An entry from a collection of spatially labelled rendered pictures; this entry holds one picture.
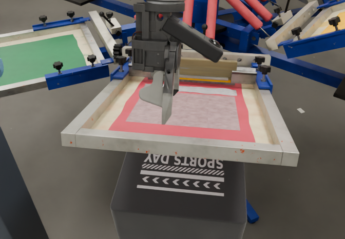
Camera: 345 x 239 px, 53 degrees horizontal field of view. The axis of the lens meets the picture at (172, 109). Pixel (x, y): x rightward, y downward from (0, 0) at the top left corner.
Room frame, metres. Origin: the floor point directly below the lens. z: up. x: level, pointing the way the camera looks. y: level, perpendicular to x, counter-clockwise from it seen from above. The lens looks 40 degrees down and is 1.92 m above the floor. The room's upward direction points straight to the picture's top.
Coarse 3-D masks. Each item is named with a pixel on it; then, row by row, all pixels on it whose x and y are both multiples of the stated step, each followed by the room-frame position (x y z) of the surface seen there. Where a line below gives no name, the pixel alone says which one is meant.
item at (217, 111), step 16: (192, 96) 1.00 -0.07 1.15; (208, 96) 1.00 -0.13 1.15; (224, 96) 1.01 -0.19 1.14; (240, 96) 1.01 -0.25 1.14; (192, 112) 0.85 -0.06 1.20; (208, 112) 0.85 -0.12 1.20; (224, 112) 0.86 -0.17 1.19; (240, 112) 0.86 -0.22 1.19; (192, 128) 0.73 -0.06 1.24; (208, 128) 0.74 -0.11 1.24; (224, 128) 0.74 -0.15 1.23; (240, 128) 0.74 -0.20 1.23
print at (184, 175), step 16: (144, 160) 0.87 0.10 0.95; (160, 160) 0.87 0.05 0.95; (176, 160) 0.87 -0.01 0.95; (192, 160) 0.87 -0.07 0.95; (208, 160) 0.87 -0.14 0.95; (144, 176) 0.79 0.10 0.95; (160, 176) 0.79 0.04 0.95; (176, 176) 0.79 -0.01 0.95; (192, 176) 0.79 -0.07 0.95; (208, 176) 0.79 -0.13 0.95; (176, 192) 0.72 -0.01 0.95; (192, 192) 0.72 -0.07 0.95; (208, 192) 0.72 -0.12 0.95
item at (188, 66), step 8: (184, 64) 1.17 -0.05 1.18; (192, 64) 1.17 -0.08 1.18; (200, 64) 1.16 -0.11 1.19; (208, 64) 1.16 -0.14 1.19; (216, 64) 1.16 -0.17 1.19; (224, 64) 1.15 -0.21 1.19; (232, 64) 1.15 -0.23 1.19; (184, 72) 1.16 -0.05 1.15; (192, 72) 1.16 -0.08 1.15; (200, 72) 1.15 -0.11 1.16; (208, 72) 1.15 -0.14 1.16; (216, 72) 1.15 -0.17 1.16; (224, 72) 1.14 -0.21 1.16
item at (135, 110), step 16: (144, 80) 1.18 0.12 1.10; (176, 96) 0.99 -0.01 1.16; (128, 112) 0.84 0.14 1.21; (144, 112) 0.84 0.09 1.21; (160, 112) 0.84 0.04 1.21; (176, 112) 0.85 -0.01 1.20; (112, 128) 0.72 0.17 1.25; (128, 128) 0.72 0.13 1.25; (144, 128) 0.72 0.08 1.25; (160, 128) 0.73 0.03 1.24; (176, 128) 0.73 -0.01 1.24
